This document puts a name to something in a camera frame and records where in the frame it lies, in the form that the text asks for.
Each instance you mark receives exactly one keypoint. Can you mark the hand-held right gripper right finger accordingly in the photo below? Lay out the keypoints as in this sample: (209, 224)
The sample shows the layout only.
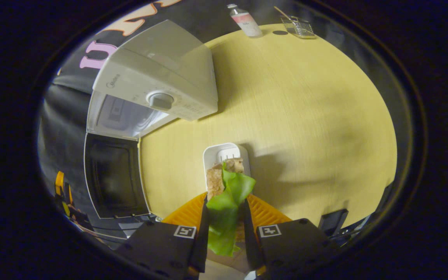
(250, 241)

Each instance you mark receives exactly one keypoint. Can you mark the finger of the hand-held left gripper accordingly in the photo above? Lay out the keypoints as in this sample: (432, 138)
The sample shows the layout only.
(59, 184)

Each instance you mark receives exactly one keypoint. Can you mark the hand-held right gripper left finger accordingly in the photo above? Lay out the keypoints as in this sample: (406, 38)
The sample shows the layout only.
(200, 249)

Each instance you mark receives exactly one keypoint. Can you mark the toast sandwich with lettuce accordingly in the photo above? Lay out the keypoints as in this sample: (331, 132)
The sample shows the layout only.
(224, 210)

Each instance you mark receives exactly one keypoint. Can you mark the white microwave oven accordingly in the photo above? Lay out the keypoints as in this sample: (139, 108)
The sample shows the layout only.
(158, 58)

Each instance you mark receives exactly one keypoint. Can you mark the black rectangular device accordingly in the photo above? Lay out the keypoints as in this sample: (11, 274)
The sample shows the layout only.
(333, 222)

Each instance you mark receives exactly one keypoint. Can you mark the white rectangular tray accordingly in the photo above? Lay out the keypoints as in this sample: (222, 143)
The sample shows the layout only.
(220, 151)

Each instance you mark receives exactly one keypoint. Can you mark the small dark round disc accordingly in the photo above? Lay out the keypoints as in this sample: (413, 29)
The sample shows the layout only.
(280, 32)

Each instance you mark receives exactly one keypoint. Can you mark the small bottle with pink label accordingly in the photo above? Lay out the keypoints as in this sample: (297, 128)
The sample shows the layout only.
(247, 21)

